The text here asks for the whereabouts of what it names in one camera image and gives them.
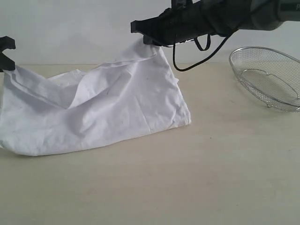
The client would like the white t-shirt red print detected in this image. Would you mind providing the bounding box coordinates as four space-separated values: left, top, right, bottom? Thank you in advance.
0 40 191 156

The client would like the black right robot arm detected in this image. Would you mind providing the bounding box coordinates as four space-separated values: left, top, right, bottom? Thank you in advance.
130 0 300 47

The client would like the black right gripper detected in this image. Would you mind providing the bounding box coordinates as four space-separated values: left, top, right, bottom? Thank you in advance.
130 1 211 47

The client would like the black right camera cable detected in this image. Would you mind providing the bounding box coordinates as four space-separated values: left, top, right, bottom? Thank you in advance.
172 32 232 72

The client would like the metal wire mesh basket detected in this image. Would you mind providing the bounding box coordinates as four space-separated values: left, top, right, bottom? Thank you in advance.
229 46 300 113

